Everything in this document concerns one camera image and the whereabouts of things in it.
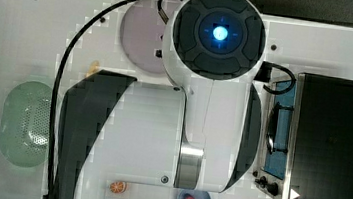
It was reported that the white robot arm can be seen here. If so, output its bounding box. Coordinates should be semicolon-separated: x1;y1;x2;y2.
46;0;266;199

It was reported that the light green strainer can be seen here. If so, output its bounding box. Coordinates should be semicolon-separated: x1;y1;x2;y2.
0;81;52;168

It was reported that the pale purple round plate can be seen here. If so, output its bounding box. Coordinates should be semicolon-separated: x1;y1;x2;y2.
119;0;166;75

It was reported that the yellow banana peel toy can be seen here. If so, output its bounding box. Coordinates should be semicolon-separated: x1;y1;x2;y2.
86;60;100;77

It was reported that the orange slice toy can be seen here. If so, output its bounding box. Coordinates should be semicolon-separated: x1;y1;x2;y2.
109;181;128;194

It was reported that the black toaster oven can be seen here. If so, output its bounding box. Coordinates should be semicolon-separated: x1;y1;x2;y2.
253;73;353;199

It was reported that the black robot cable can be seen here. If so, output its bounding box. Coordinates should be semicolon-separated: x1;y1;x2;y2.
39;0;164;199

